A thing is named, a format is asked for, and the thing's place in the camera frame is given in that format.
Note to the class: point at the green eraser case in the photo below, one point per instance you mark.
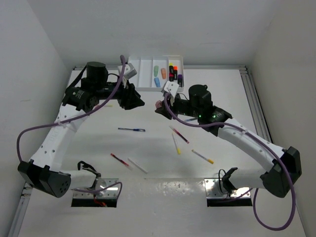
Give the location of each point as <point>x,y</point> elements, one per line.
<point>156,68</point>

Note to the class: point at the orange cap highlighter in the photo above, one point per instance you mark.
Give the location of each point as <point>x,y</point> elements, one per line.
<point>175,71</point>

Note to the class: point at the purple cap black highlighter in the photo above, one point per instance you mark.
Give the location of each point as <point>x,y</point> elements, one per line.
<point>180,80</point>

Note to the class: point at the white divided organizer tray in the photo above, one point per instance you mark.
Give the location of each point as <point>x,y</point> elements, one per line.
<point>144,65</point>

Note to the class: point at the pink eraser case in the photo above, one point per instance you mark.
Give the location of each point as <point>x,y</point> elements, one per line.
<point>159,104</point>

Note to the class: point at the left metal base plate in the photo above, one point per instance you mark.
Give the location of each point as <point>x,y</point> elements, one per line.
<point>104,188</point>

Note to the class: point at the yellow cap black highlighter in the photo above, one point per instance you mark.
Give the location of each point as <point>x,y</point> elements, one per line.
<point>171,68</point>

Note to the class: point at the white marker pen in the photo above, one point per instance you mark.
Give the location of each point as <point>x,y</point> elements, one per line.
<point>138,166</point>

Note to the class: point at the blue ballpoint pen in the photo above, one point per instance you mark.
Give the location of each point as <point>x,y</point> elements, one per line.
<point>133,129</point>

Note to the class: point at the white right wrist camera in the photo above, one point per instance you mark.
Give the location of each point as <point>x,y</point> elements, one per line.
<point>170,87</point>

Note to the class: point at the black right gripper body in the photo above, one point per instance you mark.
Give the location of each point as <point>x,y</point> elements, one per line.
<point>182,107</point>

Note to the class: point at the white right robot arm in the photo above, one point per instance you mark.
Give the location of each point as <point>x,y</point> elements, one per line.
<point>280,167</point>

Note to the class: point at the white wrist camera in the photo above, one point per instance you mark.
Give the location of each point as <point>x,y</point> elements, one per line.
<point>170,87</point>
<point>128,72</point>

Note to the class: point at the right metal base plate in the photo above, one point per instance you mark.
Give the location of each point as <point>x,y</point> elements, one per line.
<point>213,191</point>

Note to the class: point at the pink cap black highlighter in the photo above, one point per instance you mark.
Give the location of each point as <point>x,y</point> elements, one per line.
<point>171,77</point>

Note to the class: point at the dark red gel pen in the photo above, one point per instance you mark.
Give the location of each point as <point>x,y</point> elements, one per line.
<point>179,134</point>

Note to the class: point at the orange eraser case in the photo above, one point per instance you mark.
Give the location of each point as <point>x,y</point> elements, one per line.
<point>163,73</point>

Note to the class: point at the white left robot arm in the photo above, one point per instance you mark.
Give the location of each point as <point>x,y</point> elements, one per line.
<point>43,171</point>

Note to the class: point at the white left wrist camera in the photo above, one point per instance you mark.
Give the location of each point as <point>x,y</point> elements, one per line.
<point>128,72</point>

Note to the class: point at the blue eraser case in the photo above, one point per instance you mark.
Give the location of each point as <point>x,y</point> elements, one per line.
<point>157,82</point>

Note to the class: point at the metal base plate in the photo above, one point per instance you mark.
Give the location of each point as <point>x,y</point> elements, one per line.
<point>213,191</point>
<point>104,188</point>

